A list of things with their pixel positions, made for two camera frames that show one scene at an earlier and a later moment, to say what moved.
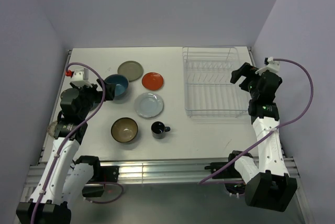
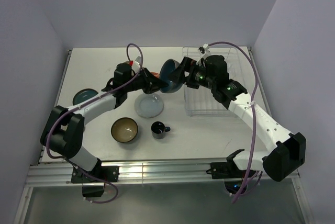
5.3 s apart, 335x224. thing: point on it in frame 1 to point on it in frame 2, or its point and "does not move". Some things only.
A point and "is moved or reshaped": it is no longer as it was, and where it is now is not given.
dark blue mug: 158,129 does not move
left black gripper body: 89,95 to 140,83
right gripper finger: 245,71 to 178,77
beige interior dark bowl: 124,129 does not move
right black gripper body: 255,79 to 197,76
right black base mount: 229,172 does not move
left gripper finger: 110,91 to 151,88
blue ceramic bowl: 121,86 is moved or reshaped
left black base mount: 95,187 does not move
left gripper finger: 99,82 to 150,75
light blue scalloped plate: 149,104 does not move
